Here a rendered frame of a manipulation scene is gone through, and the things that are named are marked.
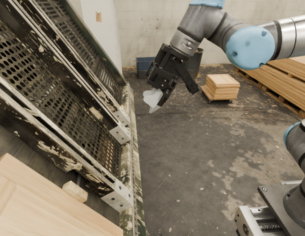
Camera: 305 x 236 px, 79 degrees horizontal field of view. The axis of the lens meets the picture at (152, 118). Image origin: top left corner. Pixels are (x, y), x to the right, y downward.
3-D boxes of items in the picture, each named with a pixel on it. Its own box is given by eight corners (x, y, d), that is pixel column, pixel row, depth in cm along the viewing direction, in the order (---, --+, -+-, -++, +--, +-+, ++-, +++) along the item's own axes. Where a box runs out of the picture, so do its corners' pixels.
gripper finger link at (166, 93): (155, 99, 60) (168, 76, 56) (160, 101, 60) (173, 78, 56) (156, 106, 56) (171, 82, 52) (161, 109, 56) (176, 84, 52)
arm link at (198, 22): (233, 1, 42) (201, -20, 41) (205, 46, 47) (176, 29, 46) (225, 4, 49) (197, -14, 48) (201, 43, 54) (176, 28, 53)
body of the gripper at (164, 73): (144, 76, 59) (162, 40, 54) (167, 87, 62) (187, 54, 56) (145, 85, 52) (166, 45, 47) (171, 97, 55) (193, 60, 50)
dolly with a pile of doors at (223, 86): (236, 104, 344) (241, 83, 322) (208, 105, 340) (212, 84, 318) (222, 91, 395) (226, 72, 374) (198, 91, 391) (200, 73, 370)
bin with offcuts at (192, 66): (202, 78, 455) (206, 51, 421) (182, 79, 452) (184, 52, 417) (196, 72, 499) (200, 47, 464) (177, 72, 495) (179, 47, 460)
